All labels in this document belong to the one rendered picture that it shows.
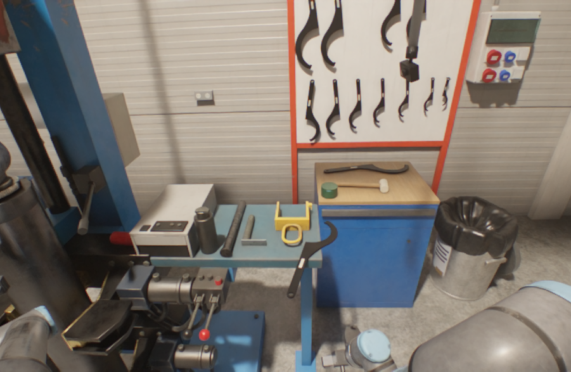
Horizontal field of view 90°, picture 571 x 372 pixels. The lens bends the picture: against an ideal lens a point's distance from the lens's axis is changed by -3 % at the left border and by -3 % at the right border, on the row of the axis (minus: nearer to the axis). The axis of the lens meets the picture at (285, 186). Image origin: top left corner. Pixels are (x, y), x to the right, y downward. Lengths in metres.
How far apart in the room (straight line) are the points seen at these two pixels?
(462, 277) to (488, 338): 2.12
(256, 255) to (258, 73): 1.86
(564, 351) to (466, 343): 0.11
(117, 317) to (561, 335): 1.20
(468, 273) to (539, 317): 2.05
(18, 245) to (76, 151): 0.47
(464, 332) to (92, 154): 1.40
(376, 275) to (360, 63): 1.70
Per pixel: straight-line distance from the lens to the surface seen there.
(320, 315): 2.39
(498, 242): 2.37
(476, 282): 2.63
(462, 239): 2.33
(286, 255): 1.25
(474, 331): 0.48
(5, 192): 1.21
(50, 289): 1.36
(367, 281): 2.27
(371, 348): 1.00
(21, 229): 1.23
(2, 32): 1.28
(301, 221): 1.34
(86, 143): 1.49
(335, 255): 2.07
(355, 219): 1.90
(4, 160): 1.24
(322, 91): 2.74
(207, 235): 1.24
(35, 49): 1.47
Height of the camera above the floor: 1.89
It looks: 29 degrees down
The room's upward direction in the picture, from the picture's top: 2 degrees counter-clockwise
